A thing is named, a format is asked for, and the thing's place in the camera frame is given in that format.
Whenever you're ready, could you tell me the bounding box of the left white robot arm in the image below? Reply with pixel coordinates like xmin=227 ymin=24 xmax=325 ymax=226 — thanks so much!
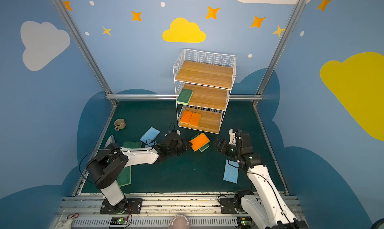
xmin=85 ymin=130 xmax=193 ymax=207

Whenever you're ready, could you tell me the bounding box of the green circuit board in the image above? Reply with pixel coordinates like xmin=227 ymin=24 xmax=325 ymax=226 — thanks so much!
xmin=237 ymin=217 xmax=253 ymax=229
xmin=110 ymin=218 xmax=128 ymax=227

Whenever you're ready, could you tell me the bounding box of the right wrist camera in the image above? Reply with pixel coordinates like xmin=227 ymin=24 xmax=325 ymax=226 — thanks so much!
xmin=229 ymin=129 xmax=243 ymax=146

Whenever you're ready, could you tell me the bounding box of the white wire wooden shelf rack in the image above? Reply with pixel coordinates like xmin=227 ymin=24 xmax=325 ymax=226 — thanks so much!
xmin=173 ymin=49 xmax=237 ymax=134

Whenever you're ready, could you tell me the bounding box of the green sponge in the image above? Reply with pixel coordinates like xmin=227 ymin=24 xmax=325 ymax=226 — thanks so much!
xmin=122 ymin=142 xmax=142 ymax=149
xmin=117 ymin=166 xmax=132 ymax=187
xmin=190 ymin=133 xmax=211 ymax=153

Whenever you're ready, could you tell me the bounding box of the beige ceramic mug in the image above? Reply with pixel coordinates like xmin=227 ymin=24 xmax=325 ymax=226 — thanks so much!
xmin=114 ymin=119 xmax=126 ymax=132

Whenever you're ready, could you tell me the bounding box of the left green circuit board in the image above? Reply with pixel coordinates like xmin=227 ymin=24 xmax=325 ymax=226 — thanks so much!
xmin=110 ymin=218 xmax=128 ymax=227

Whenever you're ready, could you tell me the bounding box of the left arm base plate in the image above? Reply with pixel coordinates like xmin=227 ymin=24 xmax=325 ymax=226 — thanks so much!
xmin=100 ymin=198 xmax=143 ymax=215

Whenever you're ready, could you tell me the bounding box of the aluminium front rail frame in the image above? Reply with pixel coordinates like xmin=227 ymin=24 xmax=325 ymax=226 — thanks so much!
xmin=50 ymin=192 xmax=306 ymax=229

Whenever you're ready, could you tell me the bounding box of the blue sponge right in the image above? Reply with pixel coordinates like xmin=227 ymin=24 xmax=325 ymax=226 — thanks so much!
xmin=223 ymin=160 xmax=239 ymax=184

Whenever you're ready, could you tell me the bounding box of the orange sponge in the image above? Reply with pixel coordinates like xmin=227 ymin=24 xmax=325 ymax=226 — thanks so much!
xmin=189 ymin=112 xmax=202 ymax=127
xmin=180 ymin=111 xmax=193 ymax=124
xmin=188 ymin=132 xmax=211 ymax=152

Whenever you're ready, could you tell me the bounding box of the right green circuit board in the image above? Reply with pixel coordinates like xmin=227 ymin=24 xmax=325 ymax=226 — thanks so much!
xmin=237 ymin=217 xmax=253 ymax=229

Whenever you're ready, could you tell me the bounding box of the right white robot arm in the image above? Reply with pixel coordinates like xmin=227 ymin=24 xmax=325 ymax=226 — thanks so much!
xmin=215 ymin=129 xmax=309 ymax=229

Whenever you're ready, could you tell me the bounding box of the grey metal garden trowel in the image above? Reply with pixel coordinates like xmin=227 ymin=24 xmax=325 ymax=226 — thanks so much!
xmin=105 ymin=135 xmax=115 ymax=148

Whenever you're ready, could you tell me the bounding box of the pink round object front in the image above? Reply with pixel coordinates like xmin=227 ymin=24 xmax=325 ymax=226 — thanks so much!
xmin=169 ymin=215 xmax=190 ymax=229

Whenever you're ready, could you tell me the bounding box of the blue sponge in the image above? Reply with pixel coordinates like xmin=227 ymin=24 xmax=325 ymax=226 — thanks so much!
xmin=223 ymin=160 xmax=239 ymax=184
xmin=140 ymin=127 xmax=160 ymax=145

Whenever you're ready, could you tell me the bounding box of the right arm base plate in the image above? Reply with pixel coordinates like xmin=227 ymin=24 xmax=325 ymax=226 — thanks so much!
xmin=217 ymin=195 xmax=245 ymax=214

